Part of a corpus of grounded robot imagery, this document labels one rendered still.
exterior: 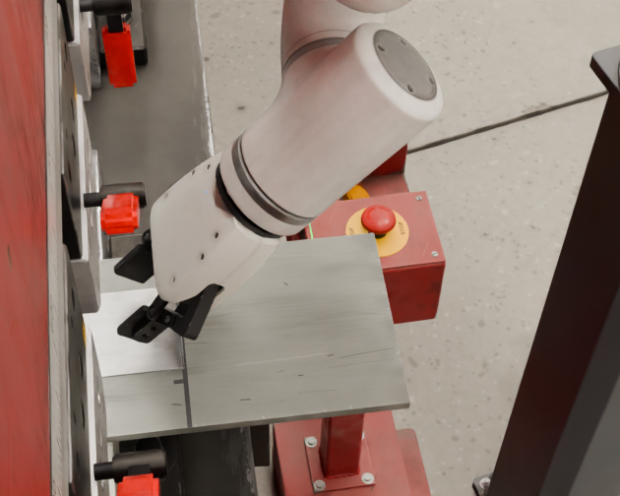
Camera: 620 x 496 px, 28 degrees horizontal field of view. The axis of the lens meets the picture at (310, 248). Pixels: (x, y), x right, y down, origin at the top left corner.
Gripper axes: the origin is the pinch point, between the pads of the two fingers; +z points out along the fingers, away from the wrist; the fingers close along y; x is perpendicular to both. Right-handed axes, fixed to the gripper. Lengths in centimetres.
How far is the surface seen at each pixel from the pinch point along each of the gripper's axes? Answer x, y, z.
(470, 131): 117, -107, 39
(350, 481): 79, -25, 54
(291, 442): 73, -34, 60
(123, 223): -16.4, 13.0, -20.4
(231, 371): 8.5, 5.2, -0.5
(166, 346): 4.4, 2.2, 2.8
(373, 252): 19.2, -5.7, -9.4
